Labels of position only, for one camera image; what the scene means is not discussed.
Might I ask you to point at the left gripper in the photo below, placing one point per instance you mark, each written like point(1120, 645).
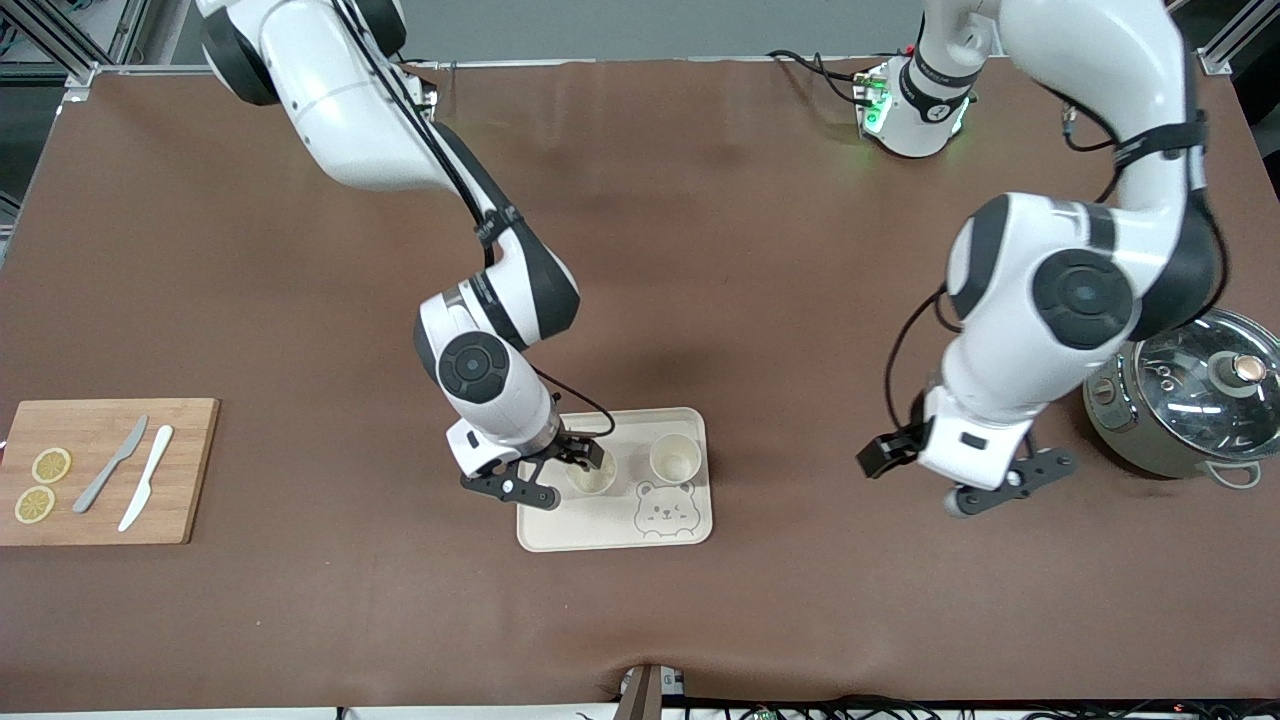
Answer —
point(884, 452)

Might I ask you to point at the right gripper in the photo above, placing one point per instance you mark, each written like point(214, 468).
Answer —
point(572, 447)

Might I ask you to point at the white IKEA cup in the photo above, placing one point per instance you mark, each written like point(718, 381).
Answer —
point(592, 483)
point(673, 460)

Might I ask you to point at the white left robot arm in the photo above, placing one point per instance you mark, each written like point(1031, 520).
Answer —
point(1080, 60)

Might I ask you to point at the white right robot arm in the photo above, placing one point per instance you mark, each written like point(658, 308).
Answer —
point(330, 90)

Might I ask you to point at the beige bear print tray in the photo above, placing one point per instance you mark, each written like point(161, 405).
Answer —
point(610, 530)

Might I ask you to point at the grey-green electric pot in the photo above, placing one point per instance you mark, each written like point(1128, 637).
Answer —
point(1120, 420)

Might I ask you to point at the glass pot lid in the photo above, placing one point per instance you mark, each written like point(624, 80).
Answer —
point(1200, 400)

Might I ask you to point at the bamboo cutting board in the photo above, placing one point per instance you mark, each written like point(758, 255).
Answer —
point(190, 500)

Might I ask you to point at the white plastic knife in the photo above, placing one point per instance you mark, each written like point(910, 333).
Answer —
point(150, 475)

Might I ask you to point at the grey plastic knife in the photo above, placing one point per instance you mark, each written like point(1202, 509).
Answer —
point(110, 465)

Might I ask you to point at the lemon slice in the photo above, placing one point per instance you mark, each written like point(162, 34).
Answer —
point(35, 505)
point(51, 465)

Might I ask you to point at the aluminium frame profile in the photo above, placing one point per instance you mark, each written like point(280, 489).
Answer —
point(1215, 60)
point(95, 75)

